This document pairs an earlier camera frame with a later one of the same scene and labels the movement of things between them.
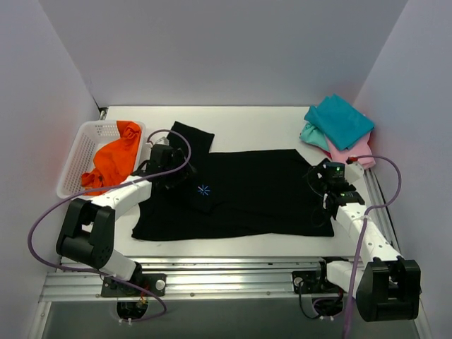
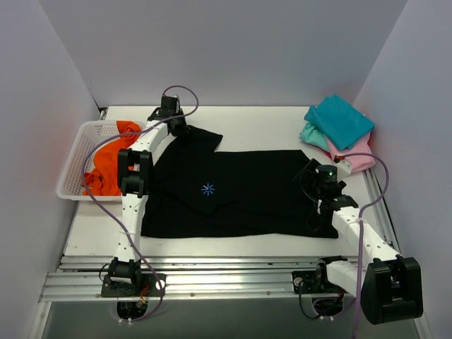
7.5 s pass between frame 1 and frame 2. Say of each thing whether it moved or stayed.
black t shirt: stayed
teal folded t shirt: stayed
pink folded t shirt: stayed
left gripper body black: moved
